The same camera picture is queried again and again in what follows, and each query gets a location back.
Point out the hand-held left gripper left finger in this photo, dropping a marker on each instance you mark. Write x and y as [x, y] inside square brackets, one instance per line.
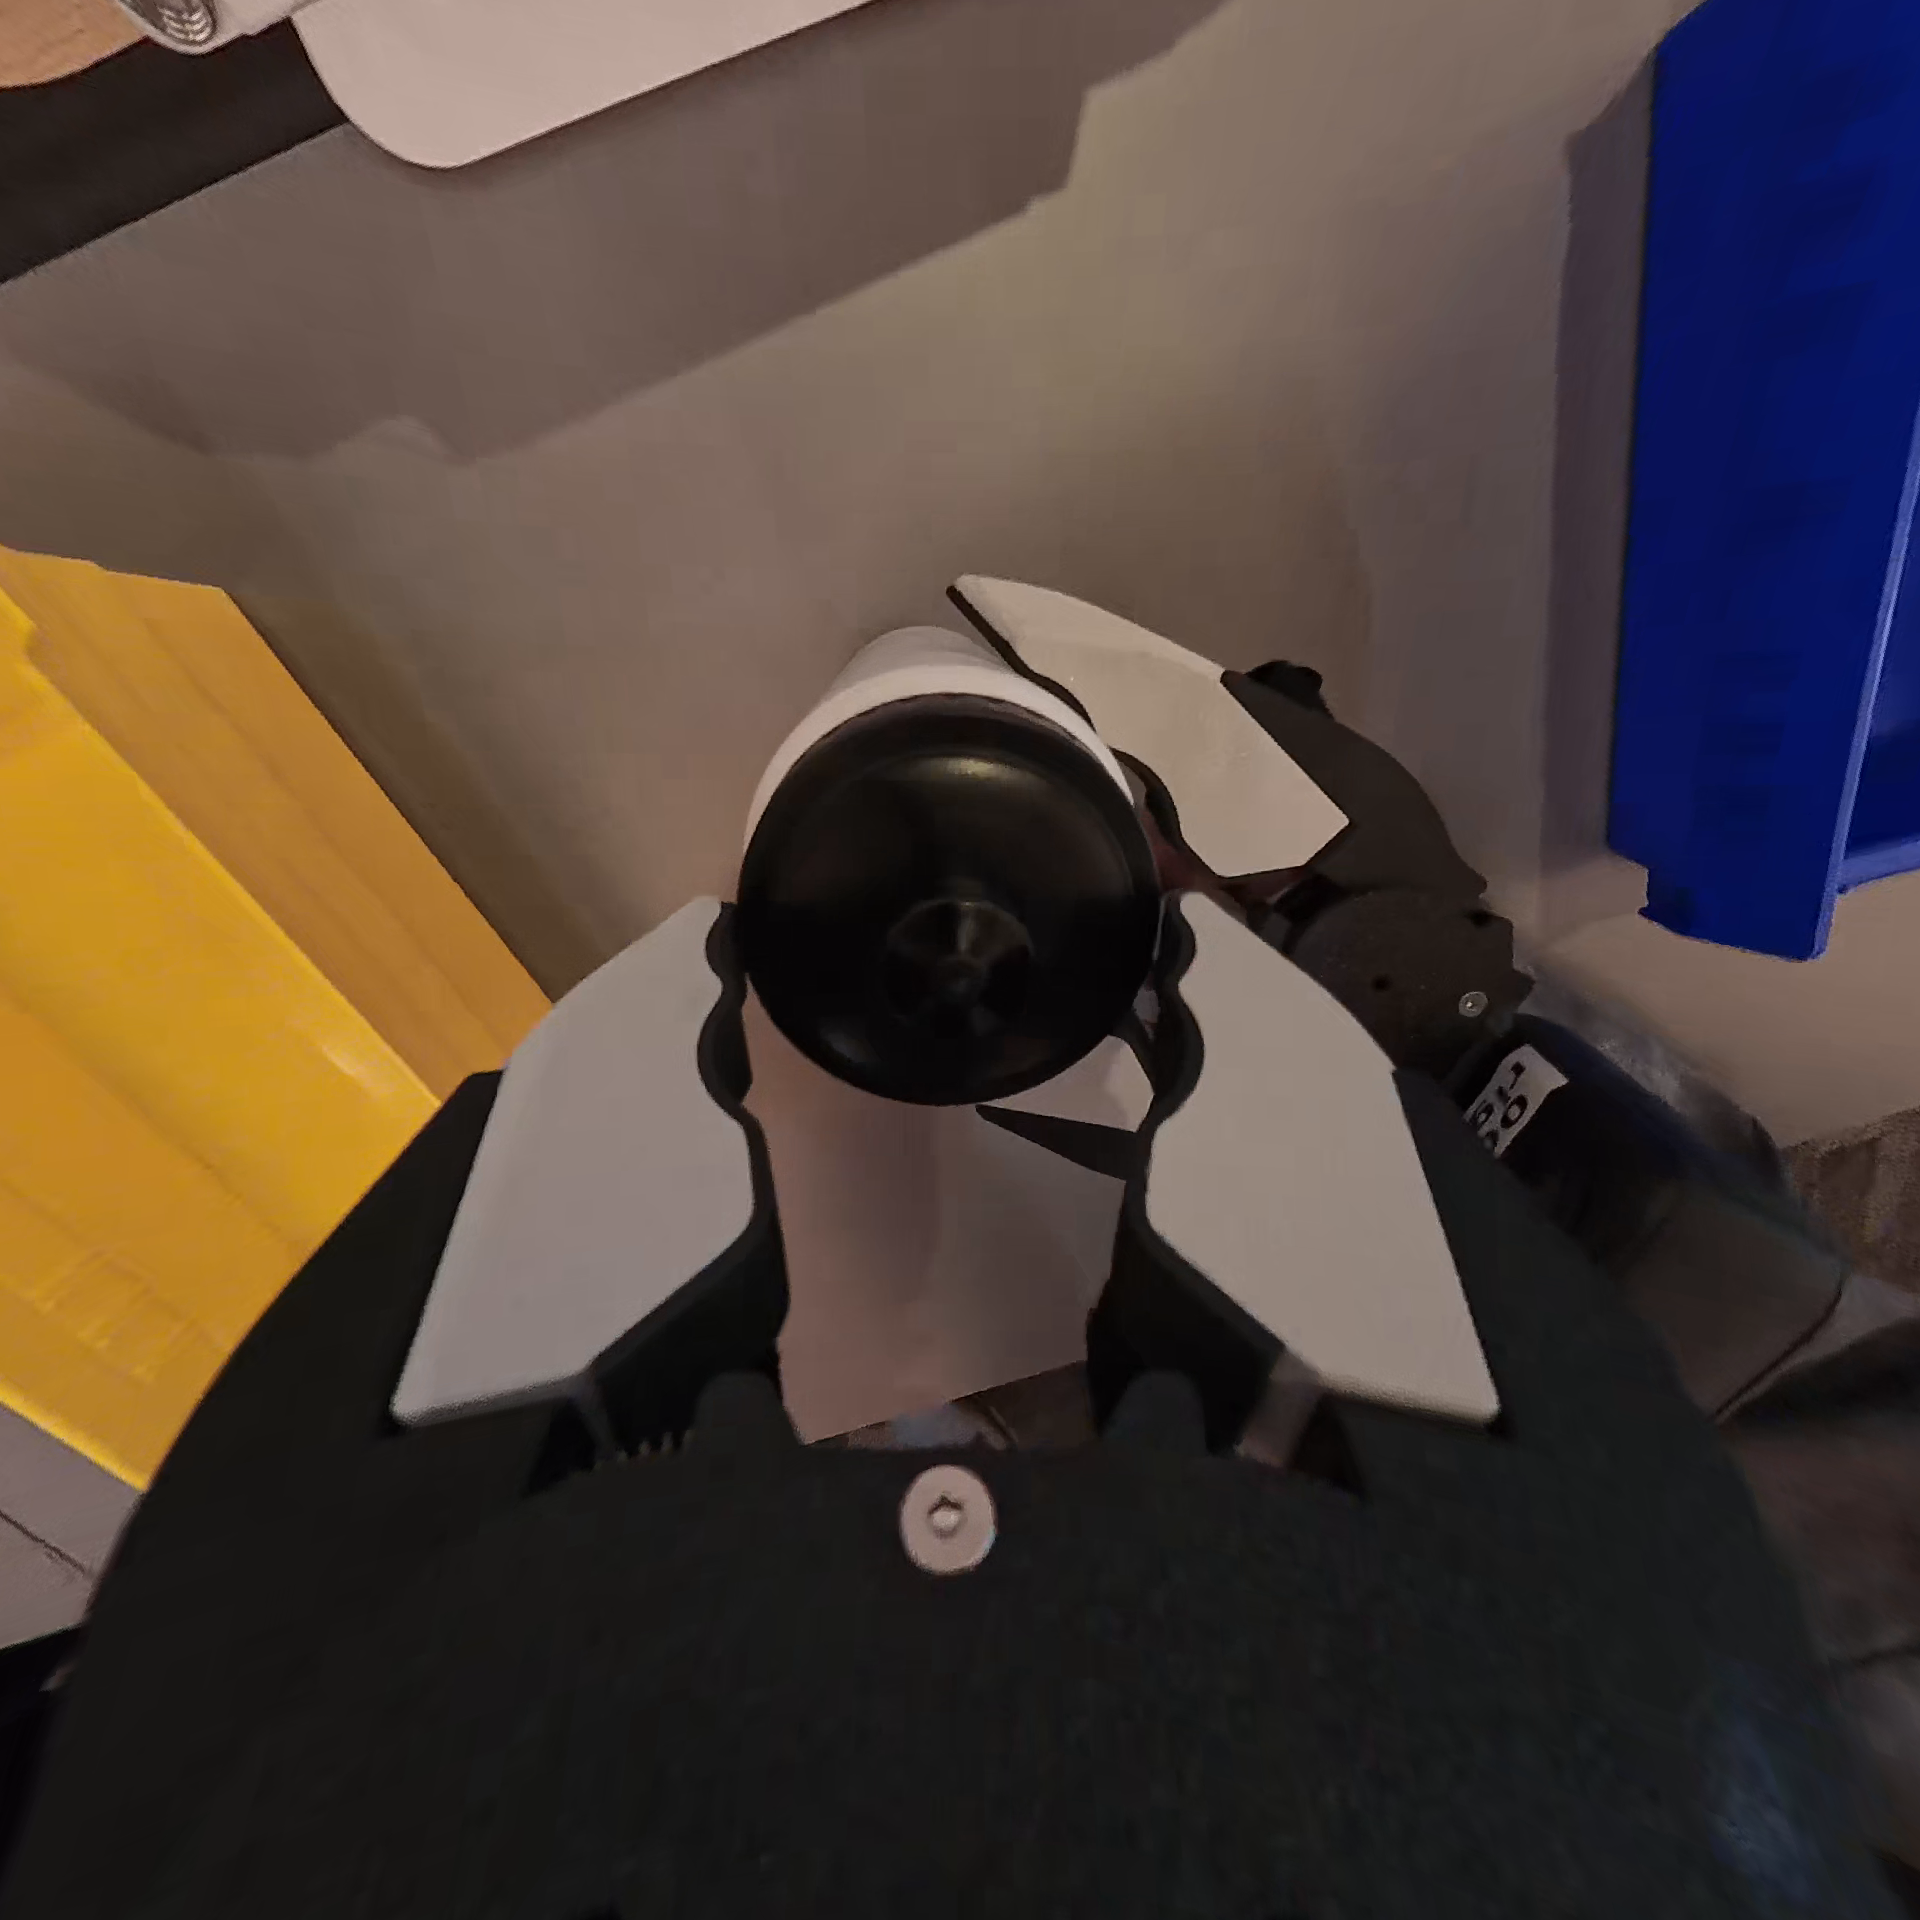
[586, 1184]

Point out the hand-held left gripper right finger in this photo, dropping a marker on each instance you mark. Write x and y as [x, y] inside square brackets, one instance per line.
[1307, 1184]

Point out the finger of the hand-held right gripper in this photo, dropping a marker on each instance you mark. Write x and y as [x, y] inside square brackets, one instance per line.
[1185, 734]
[1110, 1089]

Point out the black bottle lid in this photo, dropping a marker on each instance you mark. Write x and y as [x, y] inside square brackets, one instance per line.
[931, 901]

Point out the white plastic bottle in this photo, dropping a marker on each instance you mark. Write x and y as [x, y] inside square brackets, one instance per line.
[902, 669]

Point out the yellow plastic bin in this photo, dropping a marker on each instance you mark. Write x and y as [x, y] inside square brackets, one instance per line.
[181, 974]

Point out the blue plastic bin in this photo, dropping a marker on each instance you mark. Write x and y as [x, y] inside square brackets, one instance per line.
[1770, 524]

